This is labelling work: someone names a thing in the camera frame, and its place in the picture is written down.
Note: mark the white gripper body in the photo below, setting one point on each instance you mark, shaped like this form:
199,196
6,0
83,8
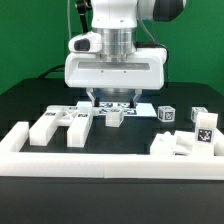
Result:
109,59

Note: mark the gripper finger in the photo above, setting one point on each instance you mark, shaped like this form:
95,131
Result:
94,99
133,101

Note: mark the small white chair part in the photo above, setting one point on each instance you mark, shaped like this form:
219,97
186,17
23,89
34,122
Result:
114,117

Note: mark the white chair seat block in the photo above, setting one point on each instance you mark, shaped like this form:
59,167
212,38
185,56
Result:
183,143

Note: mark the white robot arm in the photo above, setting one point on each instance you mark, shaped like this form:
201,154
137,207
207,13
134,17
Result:
128,14

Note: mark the white marker base sheet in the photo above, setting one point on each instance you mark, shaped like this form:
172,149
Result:
141,110

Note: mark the white tagged cube left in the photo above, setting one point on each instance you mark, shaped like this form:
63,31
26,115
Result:
166,113

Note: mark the white tagged cube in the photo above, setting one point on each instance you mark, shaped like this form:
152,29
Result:
166,113
195,111

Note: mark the white tagged cube right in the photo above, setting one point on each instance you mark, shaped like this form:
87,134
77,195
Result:
195,111

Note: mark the white chair back frame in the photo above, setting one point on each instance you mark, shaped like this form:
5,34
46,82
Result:
78,121

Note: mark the white U-shaped fence frame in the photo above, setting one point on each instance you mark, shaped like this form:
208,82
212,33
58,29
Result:
15,162

